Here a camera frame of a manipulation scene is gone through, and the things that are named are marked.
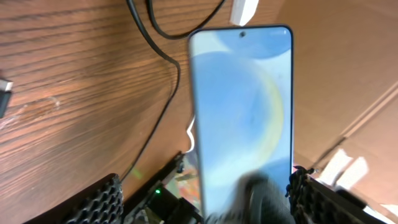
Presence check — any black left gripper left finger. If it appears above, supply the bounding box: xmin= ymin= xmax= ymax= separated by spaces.
xmin=26 ymin=174 xmax=124 ymax=224

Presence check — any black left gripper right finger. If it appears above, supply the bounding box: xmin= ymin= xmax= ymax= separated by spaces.
xmin=285 ymin=166 xmax=384 ymax=224

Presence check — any blue Galaxy S24+ smartphone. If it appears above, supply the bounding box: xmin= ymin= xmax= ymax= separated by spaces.
xmin=188 ymin=25 xmax=294 ymax=223

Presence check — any black USB charging cable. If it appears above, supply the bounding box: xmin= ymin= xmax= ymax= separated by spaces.
xmin=119 ymin=0 xmax=226 ymax=183

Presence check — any white power strip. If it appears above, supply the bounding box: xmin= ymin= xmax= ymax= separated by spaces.
xmin=230 ymin=0 xmax=259 ymax=26

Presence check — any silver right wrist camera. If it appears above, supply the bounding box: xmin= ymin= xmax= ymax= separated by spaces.
xmin=0 ymin=79 xmax=13 ymax=118

